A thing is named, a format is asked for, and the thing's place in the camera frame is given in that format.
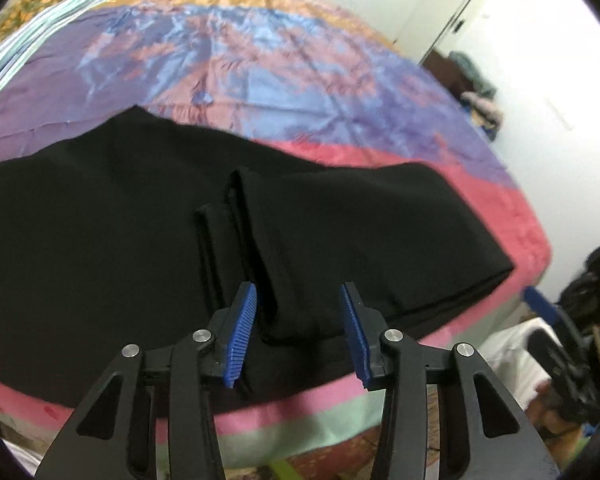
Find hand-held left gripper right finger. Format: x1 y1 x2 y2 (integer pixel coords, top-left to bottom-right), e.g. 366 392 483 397
340 281 561 480

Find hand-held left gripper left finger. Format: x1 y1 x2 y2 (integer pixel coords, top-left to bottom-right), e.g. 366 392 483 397
34 281 258 480

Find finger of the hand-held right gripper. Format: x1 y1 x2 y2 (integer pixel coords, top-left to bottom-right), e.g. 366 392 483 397
522 285 581 341

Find black pants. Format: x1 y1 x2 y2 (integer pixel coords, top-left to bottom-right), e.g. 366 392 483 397
0 105 517 416

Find green box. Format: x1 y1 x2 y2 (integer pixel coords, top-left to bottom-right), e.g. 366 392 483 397
270 460 301 480

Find pile of colourful clothes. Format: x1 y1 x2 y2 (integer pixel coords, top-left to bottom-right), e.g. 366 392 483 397
462 91 503 141

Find grey green cloth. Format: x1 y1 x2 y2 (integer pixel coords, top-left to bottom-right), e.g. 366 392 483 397
447 51 498 101

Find dark wooden dresser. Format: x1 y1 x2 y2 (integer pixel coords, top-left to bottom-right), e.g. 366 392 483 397
422 50 501 136

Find colourful patchwork blanket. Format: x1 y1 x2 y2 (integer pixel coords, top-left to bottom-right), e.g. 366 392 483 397
0 0 553 480

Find white door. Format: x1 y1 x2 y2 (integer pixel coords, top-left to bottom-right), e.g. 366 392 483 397
400 0 498 63

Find blue striped bed sheet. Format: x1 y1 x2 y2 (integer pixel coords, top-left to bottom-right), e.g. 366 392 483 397
0 0 153 116

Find white wall switch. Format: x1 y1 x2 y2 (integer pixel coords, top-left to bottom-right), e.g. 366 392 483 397
545 99 578 131

